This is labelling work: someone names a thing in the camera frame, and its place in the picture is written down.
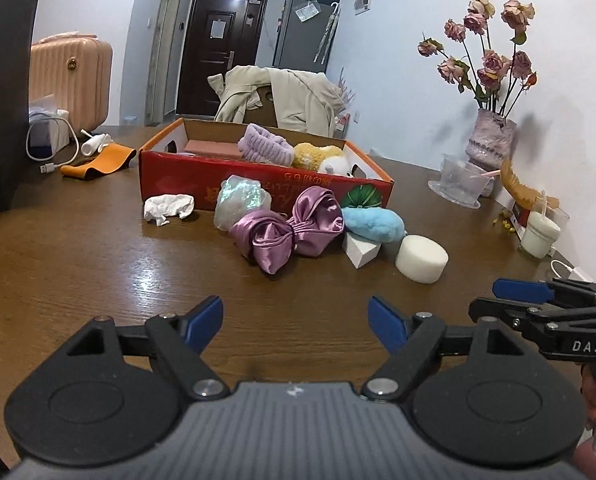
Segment grey refrigerator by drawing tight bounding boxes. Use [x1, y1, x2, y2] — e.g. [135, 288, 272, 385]
[273, 0, 341, 76]

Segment blue fluffy puff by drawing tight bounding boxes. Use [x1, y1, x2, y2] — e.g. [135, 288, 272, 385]
[340, 206, 406, 244]

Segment white round sponge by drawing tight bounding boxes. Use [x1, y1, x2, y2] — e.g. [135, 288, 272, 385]
[394, 234, 449, 286]

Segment small white handheld device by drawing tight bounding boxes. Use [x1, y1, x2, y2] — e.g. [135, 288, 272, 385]
[80, 129, 113, 157]

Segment yellow plush toy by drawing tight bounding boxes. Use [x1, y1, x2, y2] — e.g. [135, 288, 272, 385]
[292, 142, 356, 178]

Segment clear plastic cup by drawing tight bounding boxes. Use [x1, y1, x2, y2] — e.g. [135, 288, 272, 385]
[428, 153, 501, 209]

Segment white charging cable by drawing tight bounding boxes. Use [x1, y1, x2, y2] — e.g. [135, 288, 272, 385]
[25, 112, 81, 176]

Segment white wedge sponge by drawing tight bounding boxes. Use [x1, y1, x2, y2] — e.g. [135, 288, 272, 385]
[342, 232, 383, 269]

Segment dark brown entrance door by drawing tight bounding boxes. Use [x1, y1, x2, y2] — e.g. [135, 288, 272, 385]
[176, 0, 269, 121]

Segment purple fuzzy headband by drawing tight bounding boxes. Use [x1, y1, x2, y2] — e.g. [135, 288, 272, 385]
[237, 122, 295, 167]

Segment pink glass vase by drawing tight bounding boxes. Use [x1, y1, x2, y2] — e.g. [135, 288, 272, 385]
[466, 108, 518, 198]

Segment pink and yellow sponge block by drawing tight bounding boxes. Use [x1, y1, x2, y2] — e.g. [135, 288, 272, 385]
[184, 139, 243, 161]

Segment iridescent plastic packet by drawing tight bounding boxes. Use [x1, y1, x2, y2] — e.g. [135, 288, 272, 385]
[213, 174, 273, 233]

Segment dried pink roses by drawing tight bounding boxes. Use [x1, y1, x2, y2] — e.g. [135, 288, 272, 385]
[418, 0, 538, 111]

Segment light wooden door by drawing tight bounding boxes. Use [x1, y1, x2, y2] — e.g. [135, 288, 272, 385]
[145, 0, 185, 127]

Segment orange pouch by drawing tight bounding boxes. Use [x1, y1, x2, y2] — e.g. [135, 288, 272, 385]
[59, 142, 138, 181]

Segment white folded umbrella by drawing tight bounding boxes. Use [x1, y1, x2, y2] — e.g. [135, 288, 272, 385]
[314, 2, 341, 66]

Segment small red carton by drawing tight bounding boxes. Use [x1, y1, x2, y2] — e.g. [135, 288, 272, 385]
[508, 200, 531, 233]

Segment black paper bag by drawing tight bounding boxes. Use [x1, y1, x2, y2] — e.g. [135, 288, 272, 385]
[0, 0, 39, 217]

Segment white box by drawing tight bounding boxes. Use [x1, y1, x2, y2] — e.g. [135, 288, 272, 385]
[26, 94, 74, 161]

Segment purple satin bow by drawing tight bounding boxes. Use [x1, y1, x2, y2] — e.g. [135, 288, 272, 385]
[228, 185, 346, 275]

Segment orange comb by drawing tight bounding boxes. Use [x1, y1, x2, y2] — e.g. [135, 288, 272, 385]
[500, 157, 561, 211]

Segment beige jacket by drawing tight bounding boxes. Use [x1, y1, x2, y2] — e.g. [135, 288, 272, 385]
[207, 65, 349, 137]

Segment white cup with straw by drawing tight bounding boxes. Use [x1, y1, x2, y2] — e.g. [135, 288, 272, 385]
[520, 192, 571, 259]

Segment person's right hand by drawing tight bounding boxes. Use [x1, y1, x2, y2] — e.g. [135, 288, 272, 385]
[580, 362, 596, 428]

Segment clear plastic bag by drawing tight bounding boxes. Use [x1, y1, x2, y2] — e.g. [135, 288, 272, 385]
[294, 1, 323, 23]

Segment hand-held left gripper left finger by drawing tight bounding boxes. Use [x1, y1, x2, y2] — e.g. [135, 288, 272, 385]
[65, 295, 231, 402]

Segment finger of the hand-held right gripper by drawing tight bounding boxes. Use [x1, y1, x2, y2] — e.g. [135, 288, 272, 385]
[468, 297, 553, 329]
[492, 278, 558, 301]

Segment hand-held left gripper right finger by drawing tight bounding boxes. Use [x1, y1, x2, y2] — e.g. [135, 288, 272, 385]
[362, 295, 526, 403]

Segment red cardboard box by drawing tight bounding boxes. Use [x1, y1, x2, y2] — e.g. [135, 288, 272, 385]
[138, 117, 395, 213]

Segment crumpled white tissue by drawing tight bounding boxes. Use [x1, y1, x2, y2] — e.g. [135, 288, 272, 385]
[144, 192, 196, 227]

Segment pink suitcase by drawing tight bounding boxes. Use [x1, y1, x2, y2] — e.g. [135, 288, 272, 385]
[29, 35, 114, 131]

